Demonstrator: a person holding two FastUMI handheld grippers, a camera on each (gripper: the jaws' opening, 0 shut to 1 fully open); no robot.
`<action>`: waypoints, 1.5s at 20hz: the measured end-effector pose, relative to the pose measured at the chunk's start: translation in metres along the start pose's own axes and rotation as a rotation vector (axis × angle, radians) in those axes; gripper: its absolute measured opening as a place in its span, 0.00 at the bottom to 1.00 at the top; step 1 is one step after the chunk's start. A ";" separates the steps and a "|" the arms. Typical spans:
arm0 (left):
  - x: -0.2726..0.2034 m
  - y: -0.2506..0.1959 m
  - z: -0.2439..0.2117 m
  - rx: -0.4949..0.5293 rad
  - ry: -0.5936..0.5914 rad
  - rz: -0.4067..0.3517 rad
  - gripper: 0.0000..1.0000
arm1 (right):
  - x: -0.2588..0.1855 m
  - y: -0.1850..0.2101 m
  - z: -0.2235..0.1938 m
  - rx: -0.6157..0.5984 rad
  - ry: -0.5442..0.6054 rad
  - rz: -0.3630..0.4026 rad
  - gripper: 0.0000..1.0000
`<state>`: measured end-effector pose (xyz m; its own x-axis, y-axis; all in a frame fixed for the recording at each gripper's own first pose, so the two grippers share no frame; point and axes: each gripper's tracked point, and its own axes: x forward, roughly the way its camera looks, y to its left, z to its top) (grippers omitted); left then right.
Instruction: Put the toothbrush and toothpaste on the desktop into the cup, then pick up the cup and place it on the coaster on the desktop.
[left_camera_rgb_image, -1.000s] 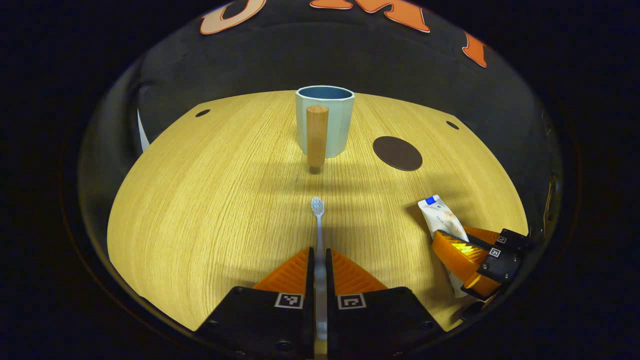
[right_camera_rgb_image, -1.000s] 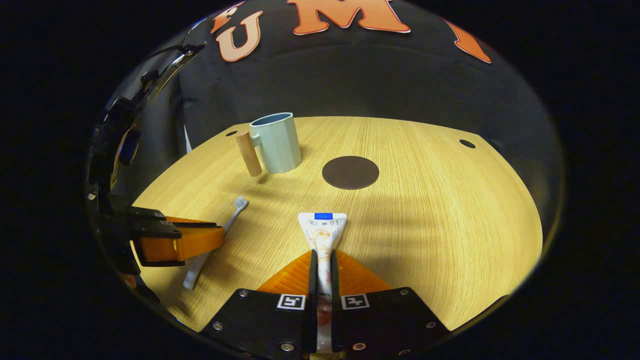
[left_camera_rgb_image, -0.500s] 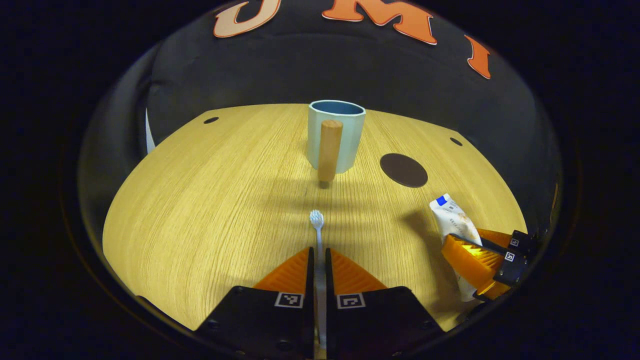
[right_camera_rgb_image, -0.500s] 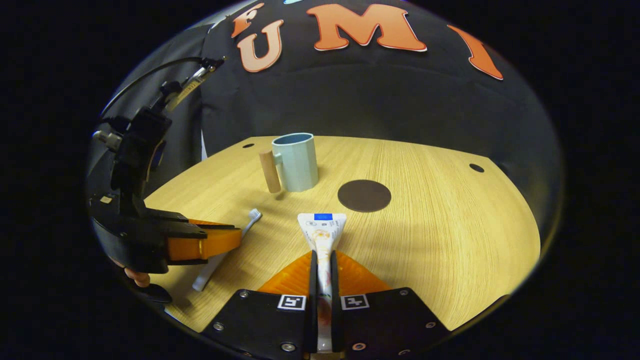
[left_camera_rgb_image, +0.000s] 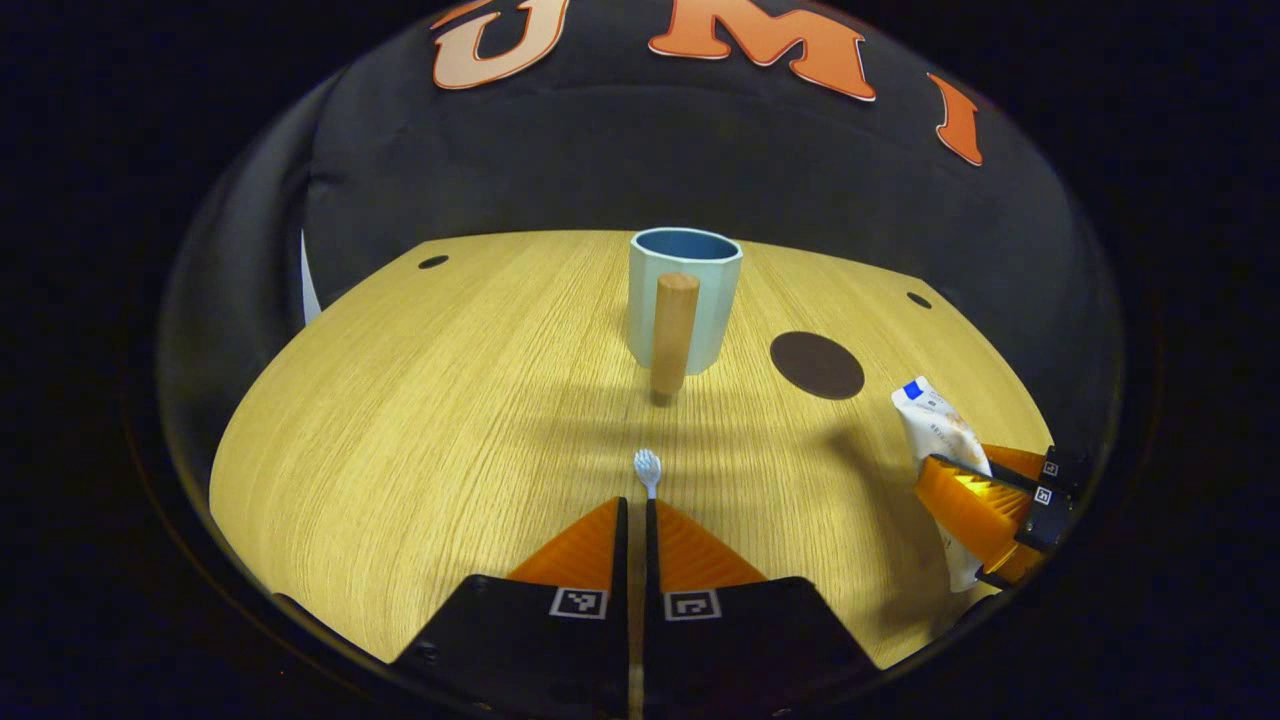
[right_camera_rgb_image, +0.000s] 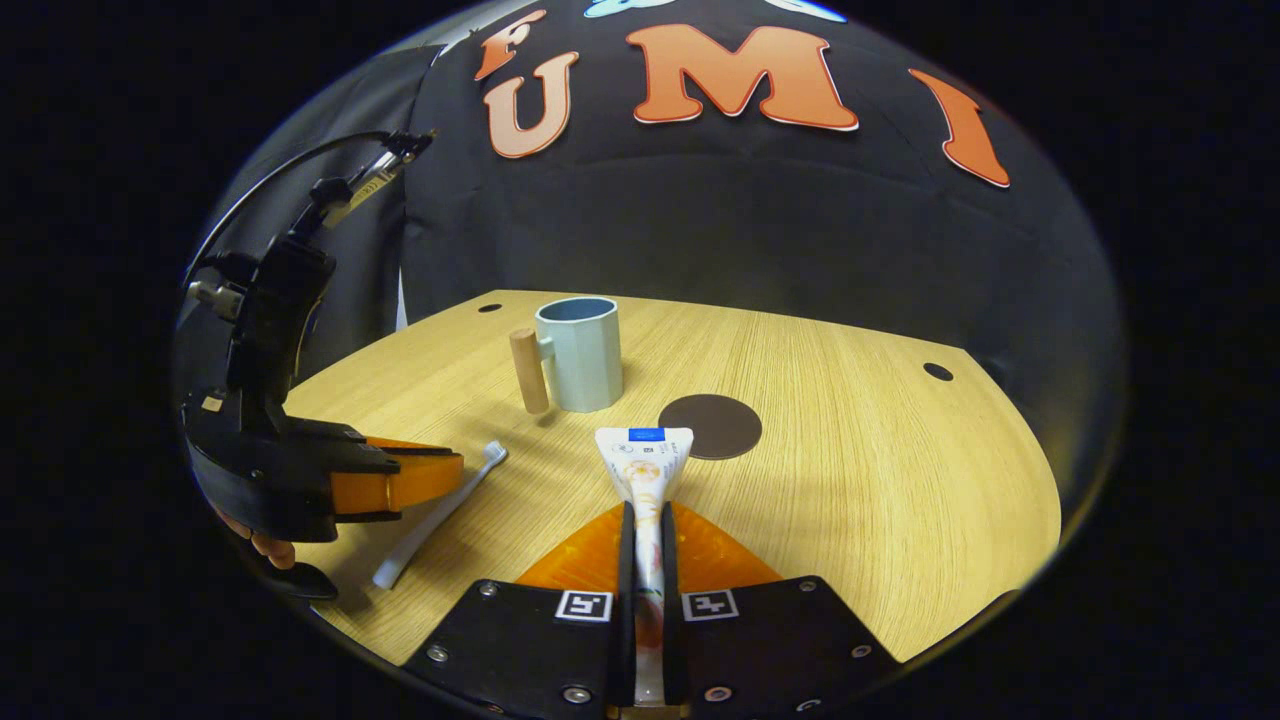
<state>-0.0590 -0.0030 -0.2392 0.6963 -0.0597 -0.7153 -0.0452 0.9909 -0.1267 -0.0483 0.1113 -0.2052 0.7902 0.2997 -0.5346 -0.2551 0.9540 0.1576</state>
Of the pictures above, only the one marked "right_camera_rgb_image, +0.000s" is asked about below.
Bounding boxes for white toothpaste tube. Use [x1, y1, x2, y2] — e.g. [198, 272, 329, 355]
[595, 426, 695, 706]

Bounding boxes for round brown coaster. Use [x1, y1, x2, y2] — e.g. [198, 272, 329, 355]
[658, 393, 764, 461]

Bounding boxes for white toothbrush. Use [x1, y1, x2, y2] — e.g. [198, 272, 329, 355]
[373, 441, 508, 591]

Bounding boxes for black cable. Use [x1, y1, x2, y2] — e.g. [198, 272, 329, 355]
[183, 130, 421, 291]

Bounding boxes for light blue cup wooden handle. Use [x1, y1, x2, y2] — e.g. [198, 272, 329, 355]
[509, 296, 625, 416]

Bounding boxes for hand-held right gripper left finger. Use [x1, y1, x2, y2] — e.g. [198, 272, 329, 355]
[400, 500, 638, 720]

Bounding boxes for black backdrop cloth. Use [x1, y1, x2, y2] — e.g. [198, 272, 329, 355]
[175, 0, 1129, 501]

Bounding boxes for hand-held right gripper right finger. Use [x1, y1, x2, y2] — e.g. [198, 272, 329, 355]
[660, 500, 901, 720]

